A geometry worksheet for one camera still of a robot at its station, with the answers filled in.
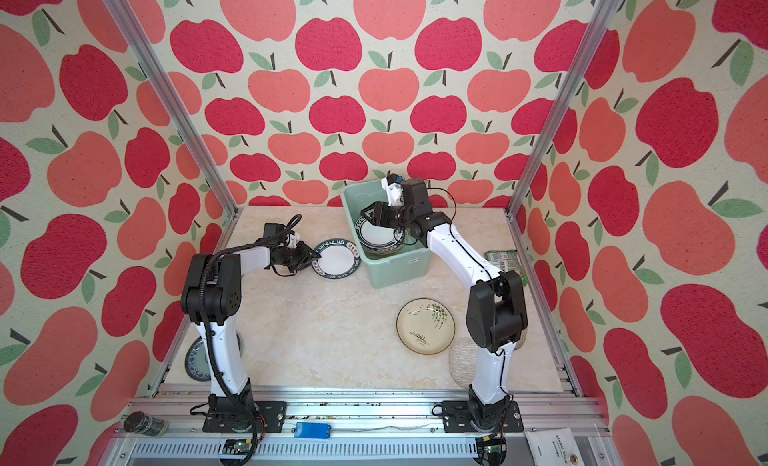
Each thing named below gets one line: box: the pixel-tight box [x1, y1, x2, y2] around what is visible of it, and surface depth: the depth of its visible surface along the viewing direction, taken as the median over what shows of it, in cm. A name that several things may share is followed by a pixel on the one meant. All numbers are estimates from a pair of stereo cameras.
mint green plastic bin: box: [341, 180, 433, 289], surface depth 92 cm
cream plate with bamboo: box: [396, 297, 456, 356], surface depth 91 cm
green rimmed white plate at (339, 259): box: [311, 238, 361, 279], surface depth 109 cm
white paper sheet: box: [524, 427, 586, 466], surface depth 70 cm
